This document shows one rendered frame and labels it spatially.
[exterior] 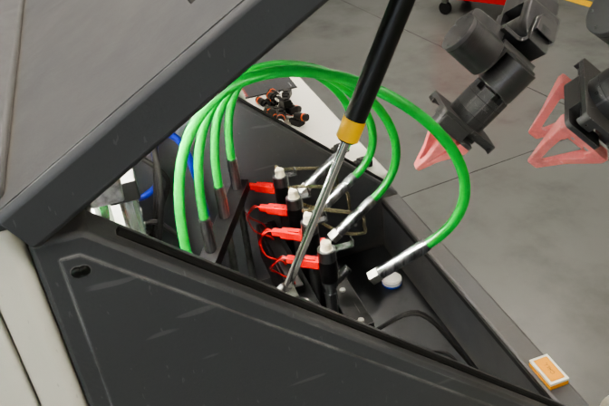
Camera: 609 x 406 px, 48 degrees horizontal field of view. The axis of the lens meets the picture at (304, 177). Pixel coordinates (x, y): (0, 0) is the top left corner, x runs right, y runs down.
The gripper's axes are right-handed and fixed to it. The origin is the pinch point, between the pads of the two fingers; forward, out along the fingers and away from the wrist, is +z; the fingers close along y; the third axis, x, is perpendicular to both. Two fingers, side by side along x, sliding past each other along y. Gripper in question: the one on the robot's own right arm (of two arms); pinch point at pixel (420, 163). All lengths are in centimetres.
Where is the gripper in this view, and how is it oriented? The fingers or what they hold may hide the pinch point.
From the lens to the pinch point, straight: 99.9
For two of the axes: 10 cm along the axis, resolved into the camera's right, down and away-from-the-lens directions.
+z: -6.4, 6.9, 3.5
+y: -7.7, -5.2, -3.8
